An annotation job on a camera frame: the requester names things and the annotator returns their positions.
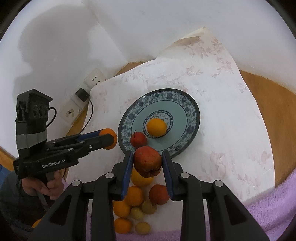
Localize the black power adapter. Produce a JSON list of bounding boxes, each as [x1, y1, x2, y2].
[[75, 88, 90, 102]]

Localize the white coax wall plate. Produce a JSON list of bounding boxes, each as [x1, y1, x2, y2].
[[59, 99, 82, 125]]

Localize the small orange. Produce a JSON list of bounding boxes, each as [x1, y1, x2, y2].
[[113, 200, 131, 218], [114, 217, 133, 234]]

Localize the white floral table cover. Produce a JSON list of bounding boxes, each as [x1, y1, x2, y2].
[[66, 28, 275, 204]]

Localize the small green yellow fruit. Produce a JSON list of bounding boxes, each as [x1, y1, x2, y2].
[[135, 222, 151, 235], [141, 200, 157, 214], [130, 207, 144, 221]]

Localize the small red apple with stem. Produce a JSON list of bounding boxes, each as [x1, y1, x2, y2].
[[130, 132, 147, 149]]

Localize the large yellow orange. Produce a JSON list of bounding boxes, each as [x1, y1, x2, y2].
[[147, 118, 167, 138]]

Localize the purple fluffy towel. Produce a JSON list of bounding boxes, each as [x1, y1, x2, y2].
[[62, 169, 296, 241]]

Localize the blue floral ceramic plate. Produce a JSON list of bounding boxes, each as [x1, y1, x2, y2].
[[117, 88, 200, 157]]

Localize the person left hand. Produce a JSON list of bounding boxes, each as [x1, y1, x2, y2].
[[22, 170, 64, 200]]

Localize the black power cable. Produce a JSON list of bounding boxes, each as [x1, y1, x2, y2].
[[78, 97, 94, 135]]

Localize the black camera module on gripper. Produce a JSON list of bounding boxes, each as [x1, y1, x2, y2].
[[15, 89, 53, 151]]

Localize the white wall socket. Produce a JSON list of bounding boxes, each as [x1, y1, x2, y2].
[[84, 68, 107, 88]]

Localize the large orange pile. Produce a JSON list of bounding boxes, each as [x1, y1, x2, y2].
[[130, 168, 154, 187]]

